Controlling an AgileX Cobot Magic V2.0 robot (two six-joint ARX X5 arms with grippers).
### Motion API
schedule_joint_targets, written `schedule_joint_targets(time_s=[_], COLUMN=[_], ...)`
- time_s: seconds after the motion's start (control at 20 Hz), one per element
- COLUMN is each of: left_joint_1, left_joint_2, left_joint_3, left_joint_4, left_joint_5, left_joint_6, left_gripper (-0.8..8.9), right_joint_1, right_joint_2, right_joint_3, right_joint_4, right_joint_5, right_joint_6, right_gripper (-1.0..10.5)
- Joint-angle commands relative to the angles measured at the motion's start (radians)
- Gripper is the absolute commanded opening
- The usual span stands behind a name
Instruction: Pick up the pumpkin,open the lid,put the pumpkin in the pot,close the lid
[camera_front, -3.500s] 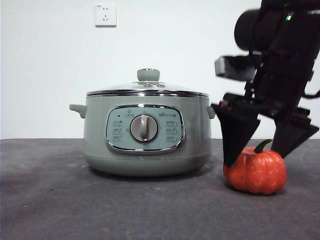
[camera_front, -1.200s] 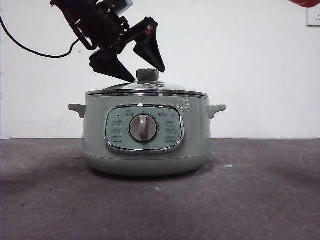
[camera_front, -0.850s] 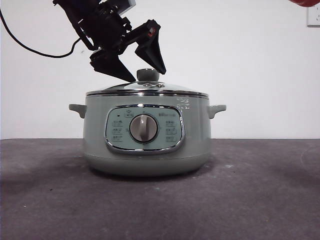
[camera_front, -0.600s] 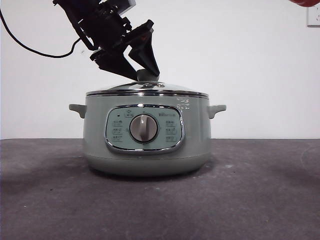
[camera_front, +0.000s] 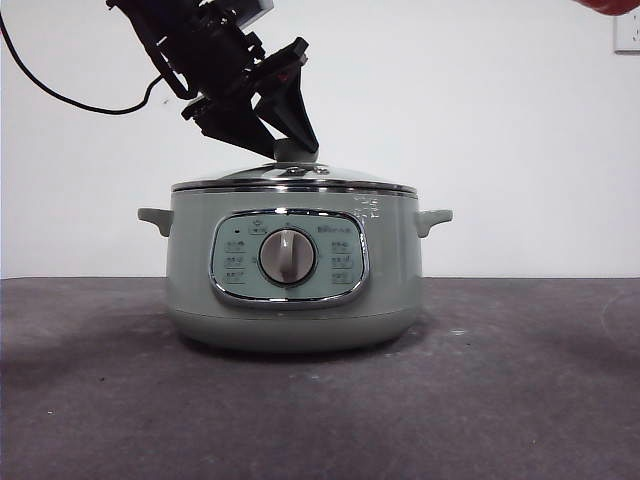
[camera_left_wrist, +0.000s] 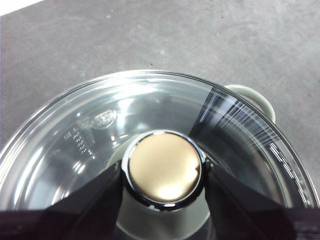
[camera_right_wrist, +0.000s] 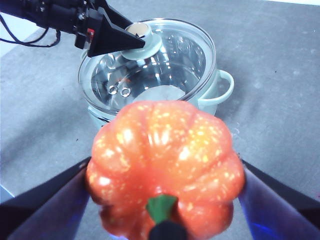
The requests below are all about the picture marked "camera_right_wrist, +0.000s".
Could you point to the pale green electric pot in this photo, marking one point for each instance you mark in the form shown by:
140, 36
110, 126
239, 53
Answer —
100, 118

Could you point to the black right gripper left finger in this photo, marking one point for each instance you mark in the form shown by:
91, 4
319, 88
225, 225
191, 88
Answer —
37, 215

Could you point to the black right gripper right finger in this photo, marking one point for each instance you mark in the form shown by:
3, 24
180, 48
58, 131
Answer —
282, 212

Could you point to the glass lid with green knob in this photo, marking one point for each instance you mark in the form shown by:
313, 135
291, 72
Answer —
180, 50

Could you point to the orange toy pumpkin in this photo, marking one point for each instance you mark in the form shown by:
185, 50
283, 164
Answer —
162, 155

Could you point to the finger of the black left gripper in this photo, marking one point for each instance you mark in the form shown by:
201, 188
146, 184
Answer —
115, 12
112, 40

